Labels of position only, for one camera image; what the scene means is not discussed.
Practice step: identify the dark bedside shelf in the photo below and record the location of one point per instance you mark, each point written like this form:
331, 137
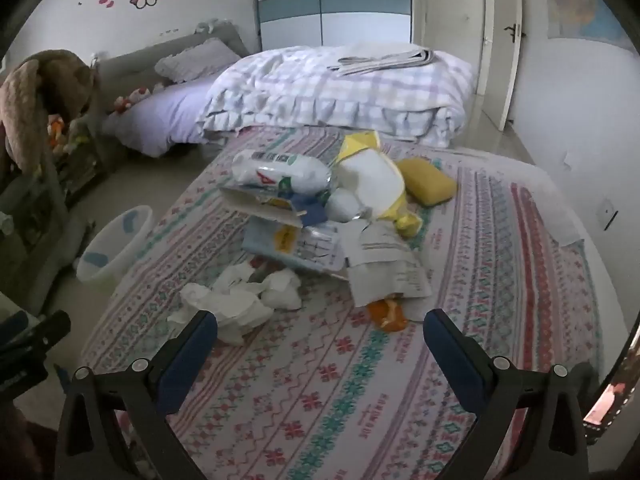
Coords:
85, 170

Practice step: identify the large crumpled white tissue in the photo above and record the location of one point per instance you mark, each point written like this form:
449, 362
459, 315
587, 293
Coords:
230, 305

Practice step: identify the plaid ruffled quilt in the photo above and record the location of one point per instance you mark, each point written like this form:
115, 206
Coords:
310, 90

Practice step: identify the wall map poster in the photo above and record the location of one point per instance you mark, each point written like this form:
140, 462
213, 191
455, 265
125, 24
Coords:
575, 5

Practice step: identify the purple bed sheet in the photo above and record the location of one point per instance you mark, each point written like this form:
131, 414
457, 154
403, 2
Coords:
170, 115

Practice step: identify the brown plush blanket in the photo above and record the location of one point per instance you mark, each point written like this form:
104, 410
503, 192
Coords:
30, 100

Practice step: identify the ruffled grey pillow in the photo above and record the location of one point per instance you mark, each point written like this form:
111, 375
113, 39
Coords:
195, 60

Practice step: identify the grey padded headboard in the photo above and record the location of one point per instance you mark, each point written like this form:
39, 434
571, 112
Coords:
130, 62

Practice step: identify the white wardrobe with teal stripe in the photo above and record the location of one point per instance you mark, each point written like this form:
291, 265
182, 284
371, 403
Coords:
290, 10

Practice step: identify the white plastic bin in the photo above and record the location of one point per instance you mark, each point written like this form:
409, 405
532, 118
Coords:
115, 255

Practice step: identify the blue box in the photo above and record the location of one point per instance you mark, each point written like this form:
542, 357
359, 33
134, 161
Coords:
312, 212

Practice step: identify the patterned bed blanket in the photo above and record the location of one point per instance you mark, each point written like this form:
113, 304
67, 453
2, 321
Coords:
325, 385

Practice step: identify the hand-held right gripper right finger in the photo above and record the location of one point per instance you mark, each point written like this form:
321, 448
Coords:
455, 355

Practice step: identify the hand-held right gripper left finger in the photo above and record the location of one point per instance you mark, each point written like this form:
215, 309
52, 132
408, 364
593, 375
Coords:
190, 355

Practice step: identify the red and white plush toy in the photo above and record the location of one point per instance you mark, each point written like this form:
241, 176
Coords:
130, 100

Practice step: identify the yellow sponge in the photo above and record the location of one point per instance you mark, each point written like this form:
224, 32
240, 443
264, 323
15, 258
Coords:
427, 182

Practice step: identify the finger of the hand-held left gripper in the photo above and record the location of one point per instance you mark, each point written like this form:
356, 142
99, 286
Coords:
50, 329

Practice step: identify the opened white carton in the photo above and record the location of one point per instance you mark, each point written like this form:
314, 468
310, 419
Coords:
255, 205

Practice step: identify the folded grey striped cloth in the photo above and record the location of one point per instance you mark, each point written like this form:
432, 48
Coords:
385, 60

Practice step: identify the white door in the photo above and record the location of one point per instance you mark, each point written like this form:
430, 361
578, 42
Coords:
507, 60

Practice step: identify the orange wrapper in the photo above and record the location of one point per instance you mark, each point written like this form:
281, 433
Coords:
387, 315

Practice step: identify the small white tissue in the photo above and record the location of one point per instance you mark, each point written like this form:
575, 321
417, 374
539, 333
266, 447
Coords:
282, 290

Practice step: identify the colourful plush toys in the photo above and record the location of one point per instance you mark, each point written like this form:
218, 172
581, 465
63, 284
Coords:
62, 132

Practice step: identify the white paper receipt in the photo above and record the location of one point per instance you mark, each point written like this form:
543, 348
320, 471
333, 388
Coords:
390, 275

